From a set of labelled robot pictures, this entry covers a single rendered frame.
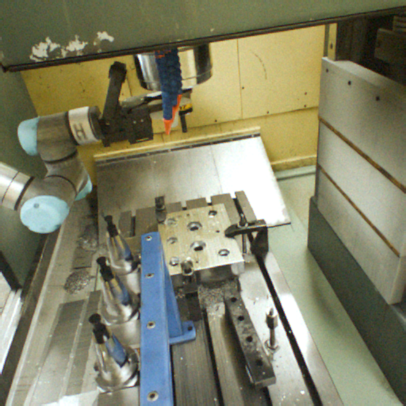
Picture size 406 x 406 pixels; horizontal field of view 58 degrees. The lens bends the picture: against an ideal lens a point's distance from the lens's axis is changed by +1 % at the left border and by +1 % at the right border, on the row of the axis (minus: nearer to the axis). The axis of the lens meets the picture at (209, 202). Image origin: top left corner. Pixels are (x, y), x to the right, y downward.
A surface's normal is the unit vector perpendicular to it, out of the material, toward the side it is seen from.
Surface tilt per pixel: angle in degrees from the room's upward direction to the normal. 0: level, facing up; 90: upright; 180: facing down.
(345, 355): 0
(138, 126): 90
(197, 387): 0
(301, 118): 90
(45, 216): 90
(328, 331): 0
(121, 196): 24
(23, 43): 90
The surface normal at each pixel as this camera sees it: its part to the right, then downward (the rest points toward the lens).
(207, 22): 0.16, 0.54
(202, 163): -0.04, -0.53
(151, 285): -0.11, -0.82
